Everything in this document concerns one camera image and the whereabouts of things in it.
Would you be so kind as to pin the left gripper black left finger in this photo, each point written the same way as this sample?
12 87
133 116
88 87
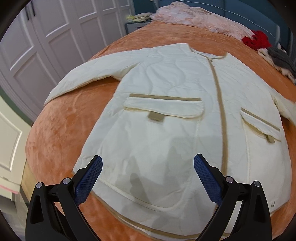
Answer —
54 212

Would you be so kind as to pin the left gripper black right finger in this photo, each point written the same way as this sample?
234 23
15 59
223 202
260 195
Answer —
253 221

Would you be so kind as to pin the cream quilted jacket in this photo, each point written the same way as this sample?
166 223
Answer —
174 102

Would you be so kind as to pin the white room door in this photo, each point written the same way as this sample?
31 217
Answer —
13 136

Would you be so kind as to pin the dark grey folded garment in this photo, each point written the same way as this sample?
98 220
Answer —
281 59

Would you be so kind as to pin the cream fluffy garment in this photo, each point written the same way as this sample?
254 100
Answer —
264 54

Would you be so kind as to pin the white panelled wardrobe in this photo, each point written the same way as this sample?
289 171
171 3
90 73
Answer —
47 39

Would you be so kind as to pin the red garment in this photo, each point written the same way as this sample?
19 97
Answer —
259 40

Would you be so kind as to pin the blue upholstered headboard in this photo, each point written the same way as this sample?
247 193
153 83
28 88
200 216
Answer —
256 15

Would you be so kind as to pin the dark bedside table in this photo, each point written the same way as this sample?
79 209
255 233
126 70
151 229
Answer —
133 26

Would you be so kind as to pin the pink lace blanket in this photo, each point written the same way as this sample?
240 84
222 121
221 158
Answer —
179 13

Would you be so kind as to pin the yellow-white cloth pile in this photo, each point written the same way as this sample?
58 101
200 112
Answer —
142 17

